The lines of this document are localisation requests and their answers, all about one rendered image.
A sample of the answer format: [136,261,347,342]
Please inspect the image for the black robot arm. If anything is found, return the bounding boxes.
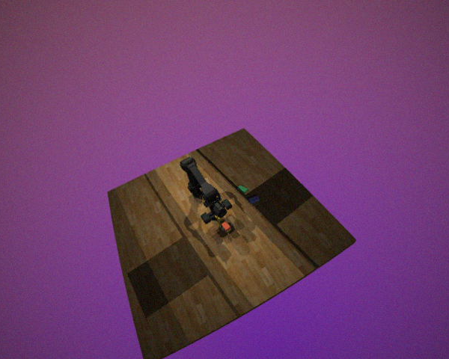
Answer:
[180,156,227,218]

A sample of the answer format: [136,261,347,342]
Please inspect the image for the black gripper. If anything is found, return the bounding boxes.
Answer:
[201,199,232,224]

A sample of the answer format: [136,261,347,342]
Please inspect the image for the blue rectangular block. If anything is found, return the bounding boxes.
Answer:
[248,196,260,204]

